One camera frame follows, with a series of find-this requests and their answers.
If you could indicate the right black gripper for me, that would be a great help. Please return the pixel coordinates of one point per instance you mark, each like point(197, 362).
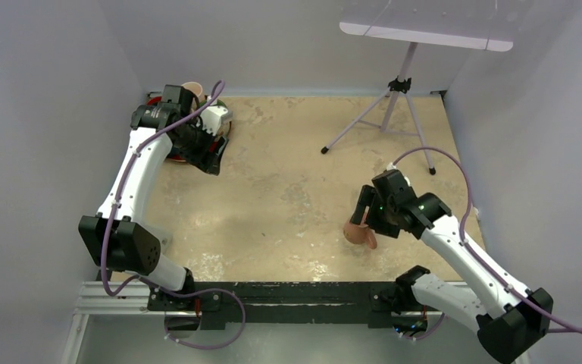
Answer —
point(369, 197)

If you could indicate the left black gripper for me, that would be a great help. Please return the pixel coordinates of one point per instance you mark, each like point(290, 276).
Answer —
point(204, 160)

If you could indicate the pink salmon mug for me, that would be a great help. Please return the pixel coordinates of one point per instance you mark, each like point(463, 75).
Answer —
point(360, 234)

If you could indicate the white pinkish mug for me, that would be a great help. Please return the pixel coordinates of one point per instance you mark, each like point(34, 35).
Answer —
point(195, 88)

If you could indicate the cream mug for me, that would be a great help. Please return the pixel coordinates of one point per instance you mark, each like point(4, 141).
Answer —
point(226, 118)

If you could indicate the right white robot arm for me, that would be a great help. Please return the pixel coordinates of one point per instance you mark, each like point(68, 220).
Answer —
point(505, 314)

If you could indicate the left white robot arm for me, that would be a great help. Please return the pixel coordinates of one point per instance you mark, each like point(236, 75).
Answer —
point(117, 236)

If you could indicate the round red lacquer tray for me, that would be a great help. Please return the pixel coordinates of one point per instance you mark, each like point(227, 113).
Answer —
point(178, 156)

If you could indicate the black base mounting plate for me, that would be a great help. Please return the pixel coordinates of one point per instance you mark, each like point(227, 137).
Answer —
point(376, 304)

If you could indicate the white overhead light panel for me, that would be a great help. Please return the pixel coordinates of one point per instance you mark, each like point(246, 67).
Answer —
point(484, 25)

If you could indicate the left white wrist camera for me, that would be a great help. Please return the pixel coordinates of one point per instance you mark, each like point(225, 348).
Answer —
point(211, 120)

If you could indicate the aluminium frame rail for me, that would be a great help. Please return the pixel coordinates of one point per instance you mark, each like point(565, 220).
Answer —
point(133, 300)

